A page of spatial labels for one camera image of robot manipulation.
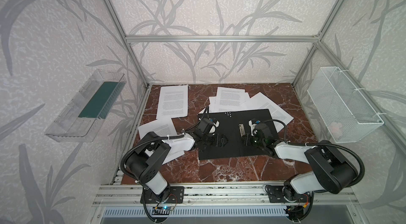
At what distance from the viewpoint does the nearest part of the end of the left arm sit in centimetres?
72

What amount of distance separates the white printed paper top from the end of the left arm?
266 mm

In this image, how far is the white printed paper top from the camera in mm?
1091
